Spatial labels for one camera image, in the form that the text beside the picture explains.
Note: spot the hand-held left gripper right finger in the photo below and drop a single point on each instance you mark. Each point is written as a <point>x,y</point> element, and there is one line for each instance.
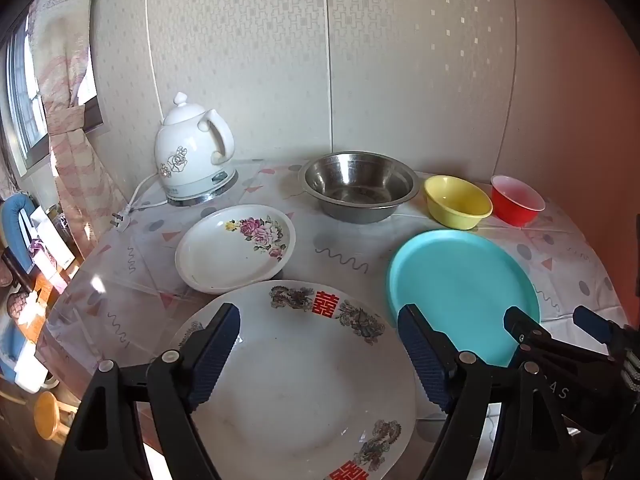
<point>425,360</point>

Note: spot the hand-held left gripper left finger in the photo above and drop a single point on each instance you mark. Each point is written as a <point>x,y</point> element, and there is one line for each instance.
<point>215,355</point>

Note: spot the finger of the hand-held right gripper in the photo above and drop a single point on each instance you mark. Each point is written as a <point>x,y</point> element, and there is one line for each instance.
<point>520,322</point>
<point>595,322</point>

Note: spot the teal plastic plate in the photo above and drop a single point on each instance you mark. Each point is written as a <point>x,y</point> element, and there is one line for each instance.
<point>460,280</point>

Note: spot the large white dragon-print plate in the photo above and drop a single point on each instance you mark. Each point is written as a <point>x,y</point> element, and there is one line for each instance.
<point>300,385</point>

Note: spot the red plastic bowl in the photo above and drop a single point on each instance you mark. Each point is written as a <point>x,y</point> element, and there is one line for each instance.
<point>515,212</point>

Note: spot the yellow plastic bowl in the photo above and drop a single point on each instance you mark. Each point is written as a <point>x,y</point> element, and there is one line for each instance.
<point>457,200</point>

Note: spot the stainless steel bowl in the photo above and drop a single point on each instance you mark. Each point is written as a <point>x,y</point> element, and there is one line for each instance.
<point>357,175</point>

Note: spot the white floral plate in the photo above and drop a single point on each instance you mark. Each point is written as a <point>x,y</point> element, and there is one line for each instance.
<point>220,255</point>

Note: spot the patterned translucent tablecloth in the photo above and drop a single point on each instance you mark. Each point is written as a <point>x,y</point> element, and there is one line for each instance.
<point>340,245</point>

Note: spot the light wooden stool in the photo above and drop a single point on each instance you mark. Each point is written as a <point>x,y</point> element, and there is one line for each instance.
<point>47,412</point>

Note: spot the white floral electric kettle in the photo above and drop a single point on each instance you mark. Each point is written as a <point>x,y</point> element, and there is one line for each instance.
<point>185,160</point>

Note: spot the white cardboard box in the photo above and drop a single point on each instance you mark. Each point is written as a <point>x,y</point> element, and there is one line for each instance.
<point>50,245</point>

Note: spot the patterned cloth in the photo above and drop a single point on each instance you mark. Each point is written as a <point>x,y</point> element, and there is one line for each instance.
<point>20,307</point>

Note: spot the pink patterned curtain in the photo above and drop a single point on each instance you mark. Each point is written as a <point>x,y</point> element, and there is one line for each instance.
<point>75,160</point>

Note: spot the blue padded chair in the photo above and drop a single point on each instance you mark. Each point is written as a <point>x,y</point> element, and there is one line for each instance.
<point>12,225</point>

